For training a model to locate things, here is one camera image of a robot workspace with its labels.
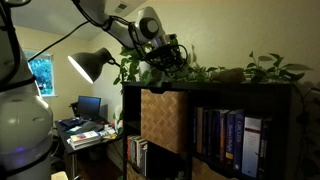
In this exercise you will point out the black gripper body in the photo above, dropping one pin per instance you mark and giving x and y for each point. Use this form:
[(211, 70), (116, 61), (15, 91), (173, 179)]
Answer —
[(166, 57)]

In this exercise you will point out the orange spine book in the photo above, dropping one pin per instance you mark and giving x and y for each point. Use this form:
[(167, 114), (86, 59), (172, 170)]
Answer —
[(222, 135)]

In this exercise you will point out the black cube bookshelf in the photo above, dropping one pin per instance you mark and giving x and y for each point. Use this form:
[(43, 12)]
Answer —
[(216, 95)]

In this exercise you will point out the dark desk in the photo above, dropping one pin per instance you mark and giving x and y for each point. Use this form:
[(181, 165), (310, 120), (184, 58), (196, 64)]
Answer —
[(68, 146)]

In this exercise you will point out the orange red book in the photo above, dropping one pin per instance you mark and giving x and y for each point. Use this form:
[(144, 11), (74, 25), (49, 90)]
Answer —
[(128, 148)]

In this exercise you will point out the pale yellow box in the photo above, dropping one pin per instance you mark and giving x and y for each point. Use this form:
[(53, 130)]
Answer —
[(59, 176)]

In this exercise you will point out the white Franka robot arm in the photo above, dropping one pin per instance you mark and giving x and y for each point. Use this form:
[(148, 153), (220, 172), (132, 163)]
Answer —
[(25, 126)]

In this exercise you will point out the ceiling air vent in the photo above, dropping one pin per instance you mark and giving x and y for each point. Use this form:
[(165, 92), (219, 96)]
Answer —
[(121, 6)]

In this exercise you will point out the window with white frame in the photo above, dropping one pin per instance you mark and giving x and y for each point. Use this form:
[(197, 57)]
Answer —
[(43, 73)]

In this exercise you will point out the stack of books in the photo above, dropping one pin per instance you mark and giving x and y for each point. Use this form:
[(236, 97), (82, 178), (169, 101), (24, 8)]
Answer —
[(85, 138)]

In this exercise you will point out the grey book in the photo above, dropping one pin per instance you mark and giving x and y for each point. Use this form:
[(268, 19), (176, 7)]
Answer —
[(135, 150)]

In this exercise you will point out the black computer monitor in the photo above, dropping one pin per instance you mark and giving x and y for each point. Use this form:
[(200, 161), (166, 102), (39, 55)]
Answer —
[(89, 107)]

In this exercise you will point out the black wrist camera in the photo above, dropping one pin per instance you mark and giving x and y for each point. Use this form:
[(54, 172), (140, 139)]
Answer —
[(163, 50)]

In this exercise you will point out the tan book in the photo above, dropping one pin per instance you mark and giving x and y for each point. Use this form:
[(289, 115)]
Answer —
[(199, 130)]

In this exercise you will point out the grey desk lamp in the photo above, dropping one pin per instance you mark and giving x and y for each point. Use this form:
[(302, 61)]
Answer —
[(88, 61)]

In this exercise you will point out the large woven bamboo basket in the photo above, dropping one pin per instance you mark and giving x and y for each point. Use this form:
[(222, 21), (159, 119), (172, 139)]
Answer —
[(165, 120)]

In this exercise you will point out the black book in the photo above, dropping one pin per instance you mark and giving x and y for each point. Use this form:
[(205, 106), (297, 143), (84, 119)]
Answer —
[(265, 146)]

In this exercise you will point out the white plant pot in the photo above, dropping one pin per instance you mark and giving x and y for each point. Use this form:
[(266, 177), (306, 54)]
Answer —
[(144, 70)]

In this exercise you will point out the colourful small paper items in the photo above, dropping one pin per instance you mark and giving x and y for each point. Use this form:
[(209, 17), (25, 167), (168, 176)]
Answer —
[(108, 132)]

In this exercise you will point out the blue and yellow book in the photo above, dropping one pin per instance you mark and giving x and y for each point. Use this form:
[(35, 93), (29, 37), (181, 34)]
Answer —
[(230, 136)]

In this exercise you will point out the white green desk ornament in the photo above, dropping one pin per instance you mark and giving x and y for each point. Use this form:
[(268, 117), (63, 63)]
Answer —
[(118, 115)]

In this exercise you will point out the dark navy book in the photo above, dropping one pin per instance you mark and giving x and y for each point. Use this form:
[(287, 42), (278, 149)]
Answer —
[(210, 133)]

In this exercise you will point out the green potted pothos plant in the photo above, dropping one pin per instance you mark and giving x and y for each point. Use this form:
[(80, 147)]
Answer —
[(130, 66)]

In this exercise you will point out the dark blue cloth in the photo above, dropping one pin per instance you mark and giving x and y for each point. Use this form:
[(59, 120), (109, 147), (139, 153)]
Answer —
[(71, 122)]

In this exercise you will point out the blue circuits book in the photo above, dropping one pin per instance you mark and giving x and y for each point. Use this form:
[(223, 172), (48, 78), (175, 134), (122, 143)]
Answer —
[(238, 140)]

